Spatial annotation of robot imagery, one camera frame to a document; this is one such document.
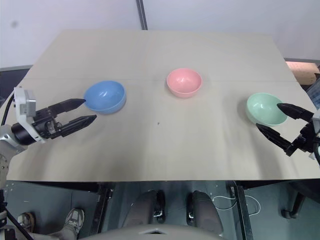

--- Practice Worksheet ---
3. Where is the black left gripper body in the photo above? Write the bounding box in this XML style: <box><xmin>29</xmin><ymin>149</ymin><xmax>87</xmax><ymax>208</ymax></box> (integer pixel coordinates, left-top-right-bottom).
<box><xmin>31</xmin><ymin>106</ymin><xmax>64</xmax><ymax>140</ymax></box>

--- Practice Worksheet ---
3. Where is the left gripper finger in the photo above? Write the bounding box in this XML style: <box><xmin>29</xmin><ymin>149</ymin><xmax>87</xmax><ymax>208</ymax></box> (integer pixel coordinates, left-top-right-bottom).
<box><xmin>48</xmin><ymin>98</ymin><xmax>86</xmax><ymax>116</ymax></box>
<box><xmin>60</xmin><ymin>114</ymin><xmax>98</xmax><ymax>137</ymax></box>

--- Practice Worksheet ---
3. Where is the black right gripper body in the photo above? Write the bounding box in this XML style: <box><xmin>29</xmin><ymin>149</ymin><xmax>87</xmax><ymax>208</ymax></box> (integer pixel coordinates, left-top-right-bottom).
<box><xmin>284</xmin><ymin>114</ymin><xmax>316</xmax><ymax>157</ymax></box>

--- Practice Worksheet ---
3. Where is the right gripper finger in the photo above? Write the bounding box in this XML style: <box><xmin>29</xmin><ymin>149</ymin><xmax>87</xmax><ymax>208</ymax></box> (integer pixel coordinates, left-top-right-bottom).
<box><xmin>277</xmin><ymin>102</ymin><xmax>315</xmax><ymax>123</ymax></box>
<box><xmin>255</xmin><ymin>123</ymin><xmax>293</xmax><ymax>151</ymax></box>

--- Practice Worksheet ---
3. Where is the green plastic bowl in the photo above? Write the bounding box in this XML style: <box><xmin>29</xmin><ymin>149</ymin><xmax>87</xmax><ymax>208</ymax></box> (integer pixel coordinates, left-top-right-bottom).
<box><xmin>246</xmin><ymin>92</ymin><xmax>289</xmax><ymax>127</ymax></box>

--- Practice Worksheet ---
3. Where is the blue plastic bowl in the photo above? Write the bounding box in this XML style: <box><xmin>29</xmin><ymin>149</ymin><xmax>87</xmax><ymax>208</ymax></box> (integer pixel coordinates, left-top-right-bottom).
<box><xmin>83</xmin><ymin>80</ymin><xmax>127</xmax><ymax>116</ymax></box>

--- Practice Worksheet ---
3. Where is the black office chair base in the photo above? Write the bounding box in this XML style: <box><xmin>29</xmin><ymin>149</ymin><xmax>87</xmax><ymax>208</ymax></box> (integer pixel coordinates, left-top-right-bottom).
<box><xmin>280</xmin><ymin>184</ymin><xmax>309</xmax><ymax>219</ymax></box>

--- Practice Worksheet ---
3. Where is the black table leg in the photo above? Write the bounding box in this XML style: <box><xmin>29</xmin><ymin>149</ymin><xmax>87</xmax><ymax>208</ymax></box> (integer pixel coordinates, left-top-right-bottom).
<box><xmin>229</xmin><ymin>180</ymin><xmax>254</xmax><ymax>240</ymax></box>
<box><xmin>95</xmin><ymin>183</ymin><xmax>114</xmax><ymax>234</ymax></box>

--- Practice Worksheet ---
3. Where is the grey sneaker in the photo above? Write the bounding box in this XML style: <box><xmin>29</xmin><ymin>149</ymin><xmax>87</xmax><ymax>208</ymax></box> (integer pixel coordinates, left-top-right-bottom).
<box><xmin>17</xmin><ymin>211</ymin><xmax>36</xmax><ymax>234</ymax></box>
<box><xmin>64</xmin><ymin>208</ymin><xmax>86</xmax><ymax>239</ymax></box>

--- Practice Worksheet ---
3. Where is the pink plastic bowl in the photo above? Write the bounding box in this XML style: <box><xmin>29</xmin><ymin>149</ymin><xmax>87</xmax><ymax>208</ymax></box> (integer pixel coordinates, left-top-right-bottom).
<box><xmin>166</xmin><ymin>67</ymin><xmax>203</xmax><ymax>99</ymax></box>

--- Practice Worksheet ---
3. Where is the grey robot torso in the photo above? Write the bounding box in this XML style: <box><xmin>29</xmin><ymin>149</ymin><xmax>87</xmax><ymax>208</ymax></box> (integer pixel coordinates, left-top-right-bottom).
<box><xmin>86</xmin><ymin>224</ymin><xmax>227</xmax><ymax>240</ymax></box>

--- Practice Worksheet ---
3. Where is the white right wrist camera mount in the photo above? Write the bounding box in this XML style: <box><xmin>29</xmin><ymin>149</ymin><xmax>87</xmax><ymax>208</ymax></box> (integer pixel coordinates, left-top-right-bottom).
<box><xmin>308</xmin><ymin>115</ymin><xmax>320</xmax><ymax>161</ymax></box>

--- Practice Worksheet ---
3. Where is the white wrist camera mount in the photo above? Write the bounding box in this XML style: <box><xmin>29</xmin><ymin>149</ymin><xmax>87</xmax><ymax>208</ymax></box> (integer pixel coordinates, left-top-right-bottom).
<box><xmin>13</xmin><ymin>86</ymin><xmax>47</xmax><ymax>145</ymax></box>
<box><xmin>308</xmin><ymin>115</ymin><xmax>320</xmax><ymax>161</ymax></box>

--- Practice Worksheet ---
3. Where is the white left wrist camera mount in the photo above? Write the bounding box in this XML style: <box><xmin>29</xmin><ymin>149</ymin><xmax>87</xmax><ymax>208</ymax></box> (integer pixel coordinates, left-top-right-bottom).
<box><xmin>13</xmin><ymin>86</ymin><xmax>47</xmax><ymax>145</ymax></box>

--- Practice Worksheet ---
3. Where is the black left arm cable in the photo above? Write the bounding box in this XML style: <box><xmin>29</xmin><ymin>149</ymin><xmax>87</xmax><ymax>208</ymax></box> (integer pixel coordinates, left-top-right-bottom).
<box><xmin>0</xmin><ymin>91</ymin><xmax>16</xmax><ymax>126</ymax></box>

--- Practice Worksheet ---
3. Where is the white floor cable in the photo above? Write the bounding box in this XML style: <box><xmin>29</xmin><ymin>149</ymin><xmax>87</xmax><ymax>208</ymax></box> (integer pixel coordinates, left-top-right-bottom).
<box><xmin>211</xmin><ymin>194</ymin><xmax>262</xmax><ymax>217</ymax></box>

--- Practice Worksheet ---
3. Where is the grey wall partition strip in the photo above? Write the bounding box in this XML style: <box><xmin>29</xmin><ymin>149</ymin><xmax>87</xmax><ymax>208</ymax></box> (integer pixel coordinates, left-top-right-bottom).
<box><xmin>135</xmin><ymin>0</ymin><xmax>149</xmax><ymax>30</ymax></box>

